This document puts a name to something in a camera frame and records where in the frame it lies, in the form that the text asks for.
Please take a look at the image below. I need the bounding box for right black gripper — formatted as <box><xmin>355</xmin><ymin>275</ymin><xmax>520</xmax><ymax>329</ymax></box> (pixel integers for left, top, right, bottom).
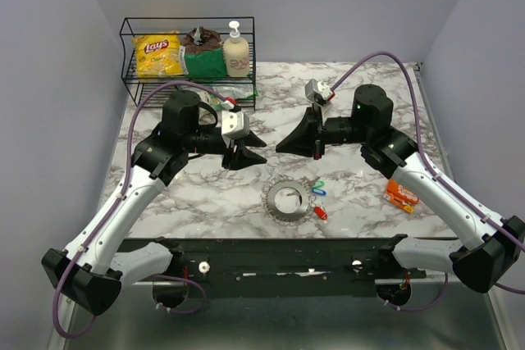
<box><xmin>276</xmin><ymin>103</ymin><xmax>370</xmax><ymax>161</ymax></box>

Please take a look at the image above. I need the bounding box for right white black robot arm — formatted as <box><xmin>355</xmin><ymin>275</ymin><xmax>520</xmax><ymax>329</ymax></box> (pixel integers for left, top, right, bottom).
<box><xmin>276</xmin><ymin>80</ymin><xmax>524</xmax><ymax>293</ymax></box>

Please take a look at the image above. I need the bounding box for orange packet near arm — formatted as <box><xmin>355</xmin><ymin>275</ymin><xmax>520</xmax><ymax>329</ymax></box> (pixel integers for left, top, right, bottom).
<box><xmin>384</xmin><ymin>180</ymin><xmax>419</xmax><ymax>214</ymax></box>

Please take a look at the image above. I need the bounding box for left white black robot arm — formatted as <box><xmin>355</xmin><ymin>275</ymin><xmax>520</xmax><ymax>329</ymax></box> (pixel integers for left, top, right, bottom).
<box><xmin>42</xmin><ymin>90</ymin><xmax>266</xmax><ymax>316</ymax></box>

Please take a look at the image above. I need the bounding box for green key tag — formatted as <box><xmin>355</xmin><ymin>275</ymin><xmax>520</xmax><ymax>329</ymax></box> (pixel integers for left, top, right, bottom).
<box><xmin>312</xmin><ymin>180</ymin><xmax>324</xmax><ymax>189</ymax></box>

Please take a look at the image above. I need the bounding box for blue key tag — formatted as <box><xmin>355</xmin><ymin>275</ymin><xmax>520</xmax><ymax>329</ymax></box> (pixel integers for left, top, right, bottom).
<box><xmin>311</xmin><ymin>188</ymin><xmax>326</xmax><ymax>196</ymax></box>

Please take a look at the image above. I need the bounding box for green white snack bag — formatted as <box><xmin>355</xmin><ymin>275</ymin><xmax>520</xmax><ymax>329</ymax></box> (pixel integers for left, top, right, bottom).
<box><xmin>182</xmin><ymin>84</ymin><xmax>258</xmax><ymax>109</ymax></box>

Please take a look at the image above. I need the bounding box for red key tag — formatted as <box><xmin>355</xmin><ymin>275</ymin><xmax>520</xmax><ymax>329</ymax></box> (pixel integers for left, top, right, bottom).
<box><xmin>313</xmin><ymin>207</ymin><xmax>327</xmax><ymax>220</ymax></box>

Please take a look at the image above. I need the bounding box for cream soap pump bottle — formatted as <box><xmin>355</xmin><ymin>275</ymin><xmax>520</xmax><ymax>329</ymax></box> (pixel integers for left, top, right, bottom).
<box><xmin>222</xmin><ymin>20</ymin><xmax>250</xmax><ymax>78</ymax></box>

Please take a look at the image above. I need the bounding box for green brown snack bag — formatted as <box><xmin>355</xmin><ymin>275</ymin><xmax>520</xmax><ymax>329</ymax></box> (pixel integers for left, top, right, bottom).
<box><xmin>179</xmin><ymin>26</ymin><xmax>227</xmax><ymax>79</ymax></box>

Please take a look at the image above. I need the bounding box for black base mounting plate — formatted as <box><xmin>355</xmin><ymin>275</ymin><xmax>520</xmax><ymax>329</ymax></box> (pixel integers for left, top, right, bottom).
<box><xmin>118</xmin><ymin>235</ymin><xmax>429</xmax><ymax>300</ymax></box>

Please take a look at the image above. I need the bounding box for yellow Lays chips bag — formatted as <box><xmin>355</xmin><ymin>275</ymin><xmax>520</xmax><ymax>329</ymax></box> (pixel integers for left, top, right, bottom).
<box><xmin>131</xmin><ymin>30</ymin><xmax>184</xmax><ymax>82</ymax></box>

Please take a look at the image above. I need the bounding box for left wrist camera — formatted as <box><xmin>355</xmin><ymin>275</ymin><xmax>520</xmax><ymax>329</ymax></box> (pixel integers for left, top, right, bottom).
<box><xmin>221</xmin><ymin>111</ymin><xmax>250</xmax><ymax>140</ymax></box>

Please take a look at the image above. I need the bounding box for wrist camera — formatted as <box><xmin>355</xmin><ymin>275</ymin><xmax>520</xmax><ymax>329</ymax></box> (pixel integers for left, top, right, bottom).
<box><xmin>221</xmin><ymin>111</ymin><xmax>250</xmax><ymax>140</ymax></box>
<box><xmin>304</xmin><ymin>79</ymin><xmax>335</xmax><ymax>107</ymax></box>

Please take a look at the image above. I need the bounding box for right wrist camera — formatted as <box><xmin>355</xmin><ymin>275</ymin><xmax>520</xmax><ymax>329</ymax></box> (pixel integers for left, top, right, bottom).
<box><xmin>304</xmin><ymin>79</ymin><xmax>335</xmax><ymax>107</ymax></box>

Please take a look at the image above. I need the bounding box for black wire shelf rack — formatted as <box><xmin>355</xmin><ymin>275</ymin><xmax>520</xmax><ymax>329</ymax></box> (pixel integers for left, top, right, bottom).
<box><xmin>119</xmin><ymin>16</ymin><xmax>258</xmax><ymax>109</ymax></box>

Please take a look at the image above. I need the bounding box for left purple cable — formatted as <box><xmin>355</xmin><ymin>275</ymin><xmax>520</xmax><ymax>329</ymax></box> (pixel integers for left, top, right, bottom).
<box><xmin>52</xmin><ymin>81</ymin><xmax>239</xmax><ymax>339</ymax></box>

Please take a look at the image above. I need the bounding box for purple cable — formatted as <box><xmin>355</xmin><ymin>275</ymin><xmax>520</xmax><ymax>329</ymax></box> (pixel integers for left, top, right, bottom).
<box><xmin>52</xmin><ymin>81</ymin><xmax>239</xmax><ymax>339</ymax></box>
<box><xmin>330</xmin><ymin>51</ymin><xmax>525</xmax><ymax>312</ymax></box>

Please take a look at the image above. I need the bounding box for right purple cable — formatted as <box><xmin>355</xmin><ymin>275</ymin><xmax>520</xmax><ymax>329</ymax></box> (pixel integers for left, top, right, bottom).
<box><xmin>330</xmin><ymin>51</ymin><xmax>525</xmax><ymax>312</ymax></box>

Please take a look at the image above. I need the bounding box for aluminium rail frame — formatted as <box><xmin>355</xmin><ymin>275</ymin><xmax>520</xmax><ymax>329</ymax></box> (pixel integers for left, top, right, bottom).
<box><xmin>47</xmin><ymin>61</ymin><xmax>509</xmax><ymax>350</ymax></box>

